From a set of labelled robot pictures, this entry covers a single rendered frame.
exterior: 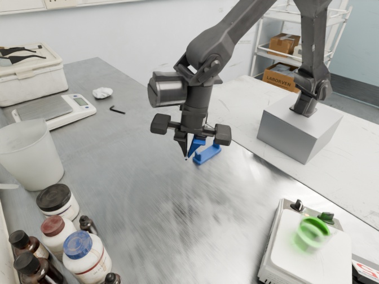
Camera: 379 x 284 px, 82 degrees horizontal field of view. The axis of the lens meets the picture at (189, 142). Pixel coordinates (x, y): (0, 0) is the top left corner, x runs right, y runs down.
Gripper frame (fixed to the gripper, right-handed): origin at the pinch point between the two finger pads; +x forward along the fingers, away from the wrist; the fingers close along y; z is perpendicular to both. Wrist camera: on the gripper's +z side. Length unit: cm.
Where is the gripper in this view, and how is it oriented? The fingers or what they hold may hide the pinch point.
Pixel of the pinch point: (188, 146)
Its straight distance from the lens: 54.8
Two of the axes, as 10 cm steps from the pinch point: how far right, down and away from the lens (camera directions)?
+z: 1.1, -5.7, 8.1
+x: -1.4, 8.0, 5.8
